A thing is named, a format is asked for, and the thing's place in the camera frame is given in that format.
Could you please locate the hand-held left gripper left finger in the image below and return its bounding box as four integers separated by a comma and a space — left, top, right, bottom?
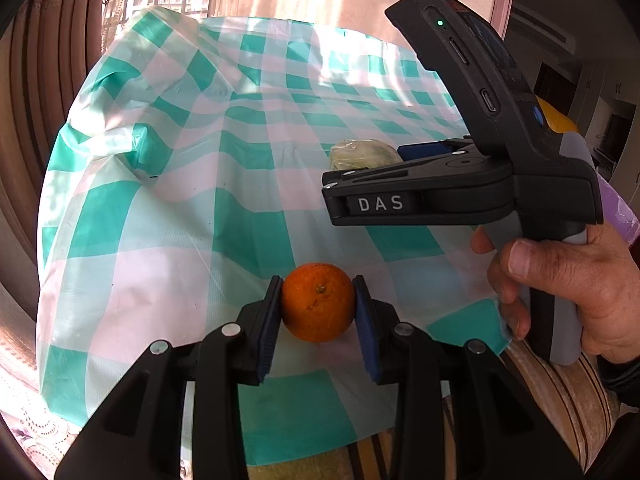
54, 275, 285, 480

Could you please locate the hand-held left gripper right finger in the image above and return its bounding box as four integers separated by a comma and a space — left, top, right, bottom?
352, 275, 586, 480

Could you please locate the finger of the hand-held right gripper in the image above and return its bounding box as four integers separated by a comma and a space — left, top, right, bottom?
397, 138, 476, 162
321, 154, 513, 228

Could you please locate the orange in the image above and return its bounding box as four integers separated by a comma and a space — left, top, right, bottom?
280, 262, 356, 343

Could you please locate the plastic-wrapped yellow-green vegetable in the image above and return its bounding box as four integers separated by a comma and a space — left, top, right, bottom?
328, 137, 403, 172

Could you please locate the person's right hand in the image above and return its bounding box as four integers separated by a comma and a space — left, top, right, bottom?
470, 222, 640, 381

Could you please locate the yellow round object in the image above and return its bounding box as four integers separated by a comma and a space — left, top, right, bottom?
535, 97, 577, 134

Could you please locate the white air conditioner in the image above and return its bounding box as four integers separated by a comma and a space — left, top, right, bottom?
507, 2, 576, 56

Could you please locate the dark television screen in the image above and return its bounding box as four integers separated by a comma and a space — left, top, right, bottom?
604, 114, 632, 154

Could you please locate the teal checked tablecloth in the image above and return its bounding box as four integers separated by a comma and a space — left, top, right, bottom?
35, 7, 513, 463

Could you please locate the barred window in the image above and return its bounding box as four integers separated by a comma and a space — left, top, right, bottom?
122, 0, 211, 20

